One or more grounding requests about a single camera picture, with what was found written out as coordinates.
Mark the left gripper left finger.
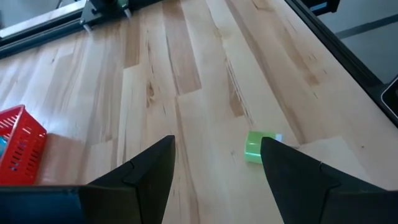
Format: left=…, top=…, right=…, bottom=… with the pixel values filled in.
left=77, top=134, right=177, bottom=224

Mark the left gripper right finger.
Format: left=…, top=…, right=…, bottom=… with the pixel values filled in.
left=260, top=136, right=341, bottom=224

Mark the green and white charger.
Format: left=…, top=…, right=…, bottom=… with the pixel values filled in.
left=244, top=130, right=284, bottom=165

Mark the red plastic mesh basket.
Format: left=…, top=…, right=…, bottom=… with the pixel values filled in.
left=0, top=105, right=49, bottom=187

